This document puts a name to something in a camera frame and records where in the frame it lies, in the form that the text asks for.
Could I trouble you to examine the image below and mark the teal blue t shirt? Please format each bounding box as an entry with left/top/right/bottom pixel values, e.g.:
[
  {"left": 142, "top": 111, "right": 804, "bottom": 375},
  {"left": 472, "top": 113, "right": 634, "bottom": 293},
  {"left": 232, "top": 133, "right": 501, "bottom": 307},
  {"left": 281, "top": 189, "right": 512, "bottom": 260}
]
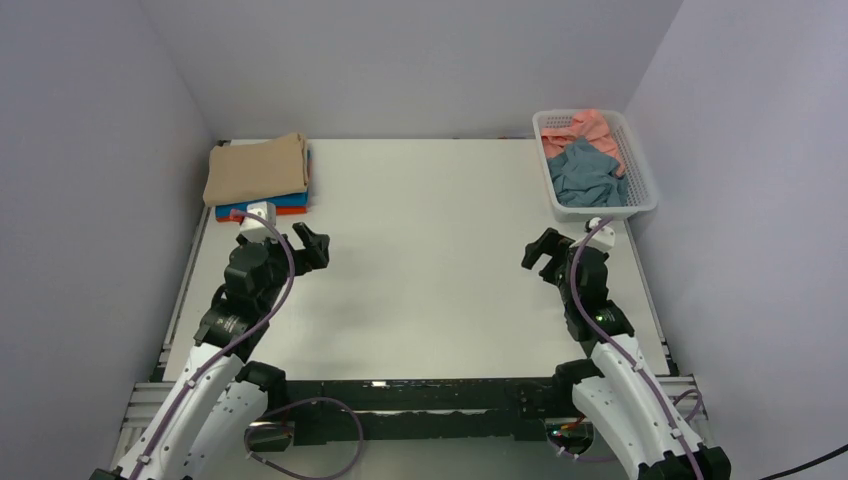
[{"left": 547, "top": 138, "right": 629, "bottom": 208}]

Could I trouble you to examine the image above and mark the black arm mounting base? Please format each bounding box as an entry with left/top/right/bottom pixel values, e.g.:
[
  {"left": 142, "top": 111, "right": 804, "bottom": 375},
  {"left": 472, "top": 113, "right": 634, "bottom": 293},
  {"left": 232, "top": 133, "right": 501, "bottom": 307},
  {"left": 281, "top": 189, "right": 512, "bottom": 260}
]
[{"left": 247, "top": 377, "right": 595, "bottom": 452}]

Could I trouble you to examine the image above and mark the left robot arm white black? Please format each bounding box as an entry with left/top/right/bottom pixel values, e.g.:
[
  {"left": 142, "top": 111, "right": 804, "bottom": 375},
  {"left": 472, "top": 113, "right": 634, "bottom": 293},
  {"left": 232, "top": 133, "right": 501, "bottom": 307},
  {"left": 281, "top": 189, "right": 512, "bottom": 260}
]
[{"left": 91, "top": 219, "right": 330, "bottom": 479}]

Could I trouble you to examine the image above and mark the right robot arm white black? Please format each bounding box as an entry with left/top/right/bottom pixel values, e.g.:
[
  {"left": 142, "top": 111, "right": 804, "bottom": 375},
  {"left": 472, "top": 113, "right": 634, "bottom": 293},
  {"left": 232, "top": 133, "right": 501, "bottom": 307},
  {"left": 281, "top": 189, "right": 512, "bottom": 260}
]
[{"left": 521, "top": 218, "right": 731, "bottom": 479}]

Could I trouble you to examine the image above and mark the folded orange t shirt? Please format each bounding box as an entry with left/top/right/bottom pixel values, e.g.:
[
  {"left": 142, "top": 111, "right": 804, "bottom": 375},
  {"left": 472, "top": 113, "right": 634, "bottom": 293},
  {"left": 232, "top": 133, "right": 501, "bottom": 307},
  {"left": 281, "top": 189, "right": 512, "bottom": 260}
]
[{"left": 215, "top": 206, "right": 309, "bottom": 224}]

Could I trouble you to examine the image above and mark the folded blue t shirt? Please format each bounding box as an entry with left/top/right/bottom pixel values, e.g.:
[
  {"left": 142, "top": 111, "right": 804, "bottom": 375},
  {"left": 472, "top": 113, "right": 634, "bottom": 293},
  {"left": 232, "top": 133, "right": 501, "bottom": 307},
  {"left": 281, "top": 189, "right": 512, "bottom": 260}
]
[{"left": 214, "top": 149, "right": 313, "bottom": 221}]

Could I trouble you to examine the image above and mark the white plastic basket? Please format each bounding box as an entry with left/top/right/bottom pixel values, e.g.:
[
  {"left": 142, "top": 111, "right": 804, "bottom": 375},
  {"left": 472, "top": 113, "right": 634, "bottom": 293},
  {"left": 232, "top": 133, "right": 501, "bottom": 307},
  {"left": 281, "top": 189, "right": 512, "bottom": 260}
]
[{"left": 532, "top": 109, "right": 658, "bottom": 222}]

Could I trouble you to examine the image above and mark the folded beige t shirt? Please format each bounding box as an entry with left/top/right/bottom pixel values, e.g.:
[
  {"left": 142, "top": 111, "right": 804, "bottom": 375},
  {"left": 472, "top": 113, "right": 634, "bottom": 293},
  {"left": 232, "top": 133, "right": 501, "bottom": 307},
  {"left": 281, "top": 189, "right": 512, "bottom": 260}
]
[{"left": 203, "top": 133, "right": 310, "bottom": 207}]

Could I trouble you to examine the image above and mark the salmon pink t shirt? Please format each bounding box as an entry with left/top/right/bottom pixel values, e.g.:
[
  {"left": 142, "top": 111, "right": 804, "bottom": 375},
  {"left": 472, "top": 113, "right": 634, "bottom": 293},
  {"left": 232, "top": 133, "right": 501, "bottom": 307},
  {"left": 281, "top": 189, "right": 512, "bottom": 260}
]
[{"left": 541, "top": 109, "right": 626, "bottom": 178}]

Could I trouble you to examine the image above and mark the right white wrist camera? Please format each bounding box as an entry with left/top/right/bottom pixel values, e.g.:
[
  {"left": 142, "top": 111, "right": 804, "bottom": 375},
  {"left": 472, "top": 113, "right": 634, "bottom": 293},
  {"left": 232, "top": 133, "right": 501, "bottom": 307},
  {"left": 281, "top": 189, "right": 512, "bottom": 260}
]
[{"left": 580, "top": 217, "right": 616, "bottom": 253}]

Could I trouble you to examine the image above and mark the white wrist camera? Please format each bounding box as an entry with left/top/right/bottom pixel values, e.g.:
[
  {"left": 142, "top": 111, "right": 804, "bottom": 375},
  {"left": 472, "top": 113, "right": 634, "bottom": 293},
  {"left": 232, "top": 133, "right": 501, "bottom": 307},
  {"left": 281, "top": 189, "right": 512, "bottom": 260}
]
[
  {"left": 239, "top": 201, "right": 276, "bottom": 243},
  {"left": 580, "top": 217, "right": 616, "bottom": 253}
]

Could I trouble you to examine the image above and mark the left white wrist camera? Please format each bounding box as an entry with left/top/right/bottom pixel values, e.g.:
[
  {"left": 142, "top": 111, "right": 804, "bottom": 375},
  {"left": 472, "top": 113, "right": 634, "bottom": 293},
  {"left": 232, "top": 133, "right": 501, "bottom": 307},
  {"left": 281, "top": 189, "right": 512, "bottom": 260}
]
[{"left": 239, "top": 201, "right": 276, "bottom": 243}]

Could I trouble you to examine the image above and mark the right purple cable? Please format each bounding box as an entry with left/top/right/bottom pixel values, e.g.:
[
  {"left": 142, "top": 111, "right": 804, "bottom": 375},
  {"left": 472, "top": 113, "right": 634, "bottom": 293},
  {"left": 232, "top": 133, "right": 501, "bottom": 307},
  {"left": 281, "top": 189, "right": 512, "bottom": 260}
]
[{"left": 547, "top": 218, "right": 708, "bottom": 480}]

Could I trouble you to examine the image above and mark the purple cable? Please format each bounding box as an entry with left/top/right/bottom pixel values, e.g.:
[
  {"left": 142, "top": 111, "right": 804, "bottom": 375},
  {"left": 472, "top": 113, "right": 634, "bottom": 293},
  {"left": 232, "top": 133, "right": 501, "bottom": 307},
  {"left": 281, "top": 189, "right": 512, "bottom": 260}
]
[
  {"left": 547, "top": 218, "right": 708, "bottom": 480},
  {"left": 125, "top": 209, "right": 366, "bottom": 480}
]

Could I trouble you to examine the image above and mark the aluminium frame rail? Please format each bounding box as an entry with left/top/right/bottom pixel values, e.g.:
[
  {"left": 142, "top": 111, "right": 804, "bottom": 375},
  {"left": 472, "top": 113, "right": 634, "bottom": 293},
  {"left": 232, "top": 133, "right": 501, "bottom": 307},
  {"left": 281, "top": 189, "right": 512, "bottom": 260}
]
[{"left": 121, "top": 378, "right": 709, "bottom": 429}]

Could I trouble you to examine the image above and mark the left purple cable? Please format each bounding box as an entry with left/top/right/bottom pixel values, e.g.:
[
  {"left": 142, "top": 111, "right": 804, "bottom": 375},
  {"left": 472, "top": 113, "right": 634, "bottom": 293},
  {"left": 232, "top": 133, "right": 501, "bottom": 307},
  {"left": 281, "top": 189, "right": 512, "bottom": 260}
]
[{"left": 125, "top": 209, "right": 366, "bottom": 480}]

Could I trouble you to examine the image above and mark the black cable at corner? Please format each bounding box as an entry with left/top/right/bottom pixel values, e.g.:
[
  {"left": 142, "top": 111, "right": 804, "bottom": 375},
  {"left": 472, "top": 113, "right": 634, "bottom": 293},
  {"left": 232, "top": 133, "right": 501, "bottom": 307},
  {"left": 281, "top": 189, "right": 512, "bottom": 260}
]
[{"left": 759, "top": 442, "right": 848, "bottom": 480}]

